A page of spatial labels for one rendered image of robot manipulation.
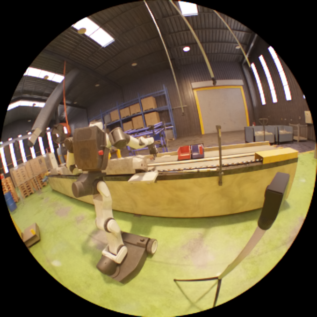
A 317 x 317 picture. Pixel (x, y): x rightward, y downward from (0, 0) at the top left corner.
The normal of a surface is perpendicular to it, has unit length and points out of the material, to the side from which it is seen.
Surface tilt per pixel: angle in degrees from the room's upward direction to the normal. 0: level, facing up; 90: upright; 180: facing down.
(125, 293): 0
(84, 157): 87
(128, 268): 0
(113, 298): 0
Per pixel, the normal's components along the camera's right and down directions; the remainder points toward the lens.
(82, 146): 0.17, 0.18
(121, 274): -0.20, -0.94
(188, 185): -0.29, 0.32
